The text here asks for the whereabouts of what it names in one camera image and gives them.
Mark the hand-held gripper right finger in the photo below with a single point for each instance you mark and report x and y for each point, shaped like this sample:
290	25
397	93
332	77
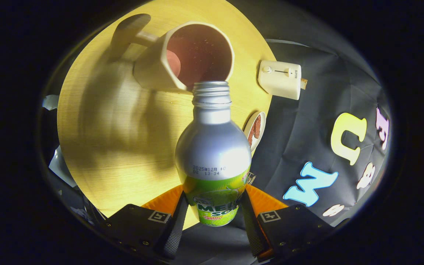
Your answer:
252	230

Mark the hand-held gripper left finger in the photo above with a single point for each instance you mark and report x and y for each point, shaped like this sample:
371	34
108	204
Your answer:
175	230

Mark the silver green juice bottle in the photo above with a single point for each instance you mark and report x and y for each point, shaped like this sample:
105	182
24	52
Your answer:
214	147

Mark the brown meat piece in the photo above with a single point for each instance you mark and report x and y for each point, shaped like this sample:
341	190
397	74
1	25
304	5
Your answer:
256	127
250	139

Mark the wooden table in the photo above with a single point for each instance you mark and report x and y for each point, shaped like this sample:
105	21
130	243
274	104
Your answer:
123	154

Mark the white round plate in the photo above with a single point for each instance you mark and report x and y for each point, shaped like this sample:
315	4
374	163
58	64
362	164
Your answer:
262	125

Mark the black backdrop cloth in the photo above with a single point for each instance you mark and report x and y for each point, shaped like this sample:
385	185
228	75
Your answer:
300	121

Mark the white sheet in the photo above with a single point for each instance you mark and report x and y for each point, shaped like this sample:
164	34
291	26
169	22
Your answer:
63	167

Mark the white toaster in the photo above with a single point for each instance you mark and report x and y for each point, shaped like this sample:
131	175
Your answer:
278	81

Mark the toast slice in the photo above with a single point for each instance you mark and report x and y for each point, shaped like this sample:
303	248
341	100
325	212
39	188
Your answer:
304	84

